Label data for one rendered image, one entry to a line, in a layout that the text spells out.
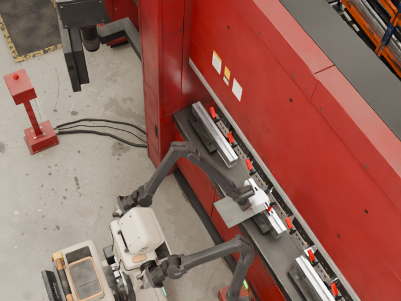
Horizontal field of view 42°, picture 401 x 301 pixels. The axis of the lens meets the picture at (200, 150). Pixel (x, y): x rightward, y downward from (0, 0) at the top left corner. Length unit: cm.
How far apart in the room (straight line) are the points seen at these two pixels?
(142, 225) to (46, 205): 178
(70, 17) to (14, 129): 206
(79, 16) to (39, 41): 246
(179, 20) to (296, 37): 95
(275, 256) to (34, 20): 345
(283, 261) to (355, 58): 146
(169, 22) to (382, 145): 144
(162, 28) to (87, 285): 148
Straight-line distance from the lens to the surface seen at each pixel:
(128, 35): 361
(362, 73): 213
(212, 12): 272
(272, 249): 322
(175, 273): 271
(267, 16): 223
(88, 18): 289
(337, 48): 218
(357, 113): 200
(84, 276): 311
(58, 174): 445
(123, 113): 469
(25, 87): 397
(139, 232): 266
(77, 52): 308
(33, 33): 540
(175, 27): 298
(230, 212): 313
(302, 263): 313
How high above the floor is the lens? 384
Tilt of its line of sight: 59 degrees down
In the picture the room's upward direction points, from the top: 6 degrees clockwise
